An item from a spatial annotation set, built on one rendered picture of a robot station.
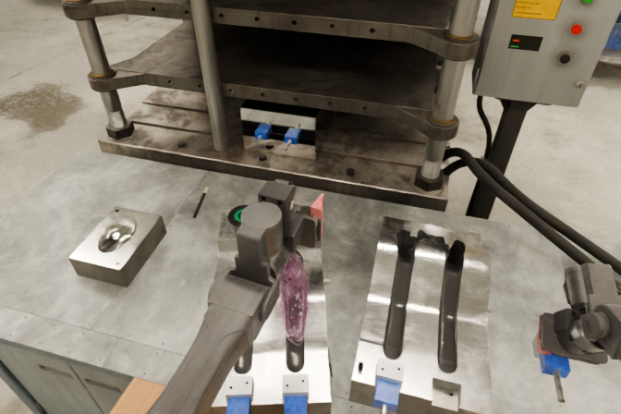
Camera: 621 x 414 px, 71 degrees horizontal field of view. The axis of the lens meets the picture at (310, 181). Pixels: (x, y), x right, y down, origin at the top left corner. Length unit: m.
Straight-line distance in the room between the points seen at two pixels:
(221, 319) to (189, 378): 0.08
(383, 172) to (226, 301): 1.02
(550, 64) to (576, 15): 0.14
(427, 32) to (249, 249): 0.85
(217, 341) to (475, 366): 0.58
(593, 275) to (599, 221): 2.12
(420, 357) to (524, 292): 0.40
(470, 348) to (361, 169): 0.75
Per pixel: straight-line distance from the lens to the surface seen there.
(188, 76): 1.61
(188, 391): 0.55
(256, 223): 0.60
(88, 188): 1.59
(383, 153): 1.62
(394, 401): 0.90
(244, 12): 1.40
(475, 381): 0.97
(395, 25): 1.30
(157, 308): 1.17
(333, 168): 1.53
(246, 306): 0.60
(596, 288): 0.81
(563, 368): 0.98
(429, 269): 1.06
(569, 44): 1.41
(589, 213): 2.95
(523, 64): 1.41
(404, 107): 1.40
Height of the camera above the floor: 1.72
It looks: 39 degrees down
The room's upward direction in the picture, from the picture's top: straight up
